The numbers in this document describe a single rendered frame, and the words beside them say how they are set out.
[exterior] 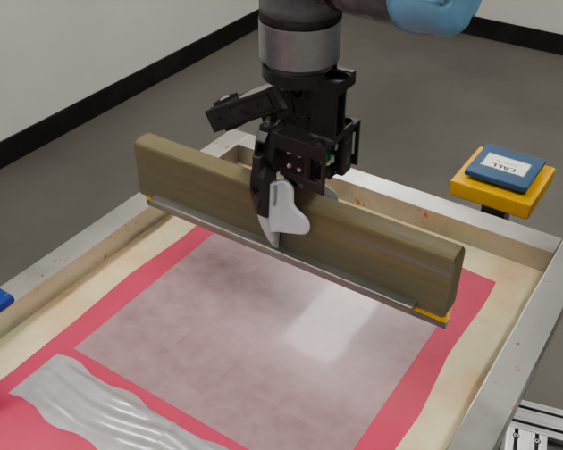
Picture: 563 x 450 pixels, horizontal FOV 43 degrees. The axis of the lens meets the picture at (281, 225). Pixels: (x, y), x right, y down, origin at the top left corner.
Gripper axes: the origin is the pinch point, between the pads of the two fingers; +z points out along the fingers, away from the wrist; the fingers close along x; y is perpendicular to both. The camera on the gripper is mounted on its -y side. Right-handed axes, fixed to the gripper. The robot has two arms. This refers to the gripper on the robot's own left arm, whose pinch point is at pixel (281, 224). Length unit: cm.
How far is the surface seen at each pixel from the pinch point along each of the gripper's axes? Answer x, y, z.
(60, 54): 133, -200, 74
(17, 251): 58, -150, 109
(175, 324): -8.6, -9.7, 13.7
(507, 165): 46.5, 12.2, 12.3
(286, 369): -7.2, 5.4, 13.7
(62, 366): -21.1, -15.8, 13.2
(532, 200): 41.8, 18.0, 14.0
